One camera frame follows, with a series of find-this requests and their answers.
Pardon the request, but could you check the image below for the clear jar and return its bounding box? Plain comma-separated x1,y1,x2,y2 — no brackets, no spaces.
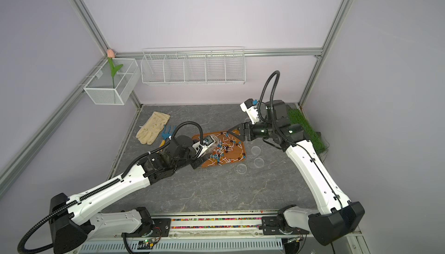
206,132,225,156
253,157,265,168

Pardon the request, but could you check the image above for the white mesh wall box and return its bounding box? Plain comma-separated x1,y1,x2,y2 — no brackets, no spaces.
83,58,141,106

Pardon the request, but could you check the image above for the green artificial grass mat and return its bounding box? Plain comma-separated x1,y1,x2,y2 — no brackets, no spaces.
287,108,330,154

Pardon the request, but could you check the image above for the beige work glove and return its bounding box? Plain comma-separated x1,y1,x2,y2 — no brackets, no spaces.
136,111,170,145

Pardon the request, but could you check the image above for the white wire wall basket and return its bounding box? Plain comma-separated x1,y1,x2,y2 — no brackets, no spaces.
141,47,246,85

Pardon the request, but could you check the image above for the artificial pink tulip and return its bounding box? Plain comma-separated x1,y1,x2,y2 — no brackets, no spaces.
107,49,123,88

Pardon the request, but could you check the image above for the orange wooden tray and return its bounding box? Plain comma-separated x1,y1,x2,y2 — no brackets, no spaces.
200,131,246,168

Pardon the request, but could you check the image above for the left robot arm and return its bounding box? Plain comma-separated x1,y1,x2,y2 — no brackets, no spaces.
17,121,218,254

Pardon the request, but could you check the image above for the blue garden hand rake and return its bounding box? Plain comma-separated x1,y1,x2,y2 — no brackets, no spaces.
159,125,176,146

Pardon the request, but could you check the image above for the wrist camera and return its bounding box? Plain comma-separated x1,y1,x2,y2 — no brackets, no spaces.
240,99,260,124
192,136,212,159

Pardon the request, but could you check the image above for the clear plastic jar lid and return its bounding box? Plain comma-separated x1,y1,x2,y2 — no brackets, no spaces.
251,146,261,156

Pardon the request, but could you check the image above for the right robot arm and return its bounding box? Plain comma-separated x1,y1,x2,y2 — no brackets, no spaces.
228,70,365,246

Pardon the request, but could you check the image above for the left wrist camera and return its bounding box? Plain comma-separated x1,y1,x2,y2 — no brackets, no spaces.
192,136,212,159

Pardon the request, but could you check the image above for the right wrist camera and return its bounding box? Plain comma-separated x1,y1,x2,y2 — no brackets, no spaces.
240,99,260,124

